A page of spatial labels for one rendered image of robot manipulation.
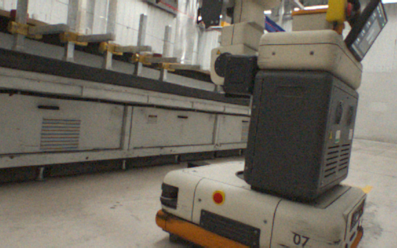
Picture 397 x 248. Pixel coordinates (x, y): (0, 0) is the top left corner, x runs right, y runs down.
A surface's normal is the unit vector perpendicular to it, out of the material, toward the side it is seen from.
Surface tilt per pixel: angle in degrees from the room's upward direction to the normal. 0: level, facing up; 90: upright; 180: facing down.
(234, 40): 90
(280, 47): 90
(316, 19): 92
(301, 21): 92
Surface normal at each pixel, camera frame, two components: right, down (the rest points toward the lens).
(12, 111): 0.79, 0.16
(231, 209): -0.58, -0.03
